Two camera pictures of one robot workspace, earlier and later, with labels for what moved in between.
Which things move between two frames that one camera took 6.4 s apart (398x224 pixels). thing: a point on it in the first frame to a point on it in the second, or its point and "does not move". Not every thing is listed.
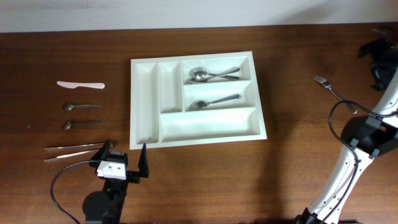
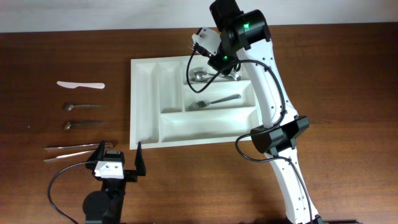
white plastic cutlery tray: (194, 99) does not move
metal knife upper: (75, 147) does not move
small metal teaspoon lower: (68, 124) does not move
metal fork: (198, 105) does not move
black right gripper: (380, 79) to (224, 68)
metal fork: (328, 85) to (191, 45)
